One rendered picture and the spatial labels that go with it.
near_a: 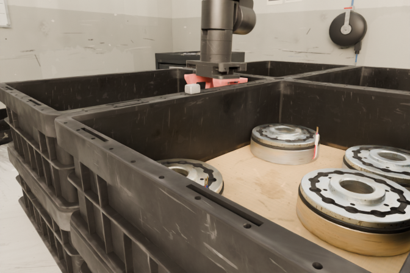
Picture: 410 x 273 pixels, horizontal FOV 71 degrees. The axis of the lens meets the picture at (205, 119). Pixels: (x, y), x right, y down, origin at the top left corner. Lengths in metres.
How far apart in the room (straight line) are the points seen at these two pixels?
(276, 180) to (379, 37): 3.34
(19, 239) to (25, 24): 3.16
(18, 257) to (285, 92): 0.49
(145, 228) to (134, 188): 0.04
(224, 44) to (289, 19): 3.40
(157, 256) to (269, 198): 0.17
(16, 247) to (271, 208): 0.39
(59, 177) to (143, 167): 0.22
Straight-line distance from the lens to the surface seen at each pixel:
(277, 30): 3.95
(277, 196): 0.35
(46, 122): 0.33
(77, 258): 0.41
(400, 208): 0.31
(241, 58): 2.46
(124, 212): 0.24
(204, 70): 0.51
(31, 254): 0.53
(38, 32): 3.66
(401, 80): 0.89
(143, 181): 0.17
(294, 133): 0.45
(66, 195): 0.37
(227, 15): 0.52
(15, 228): 0.60
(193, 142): 0.40
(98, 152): 0.22
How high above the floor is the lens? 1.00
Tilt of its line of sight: 16 degrees down
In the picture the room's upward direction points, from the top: straight up
